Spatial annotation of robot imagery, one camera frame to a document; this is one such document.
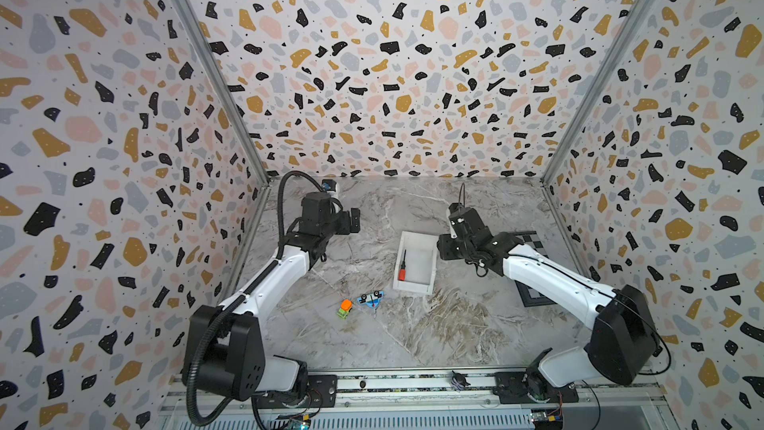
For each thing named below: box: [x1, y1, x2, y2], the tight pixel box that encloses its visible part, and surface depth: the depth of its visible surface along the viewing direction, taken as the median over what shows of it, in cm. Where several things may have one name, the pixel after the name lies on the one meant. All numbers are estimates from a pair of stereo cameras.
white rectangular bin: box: [392, 230, 439, 296], surface depth 95 cm
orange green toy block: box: [336, 298, 354, 320], surface depth 87 cm
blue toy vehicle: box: [356, 290, 385, 309], surface depth 89 cm
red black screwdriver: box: [397, 248, 407, 282], surface depth 96 cm
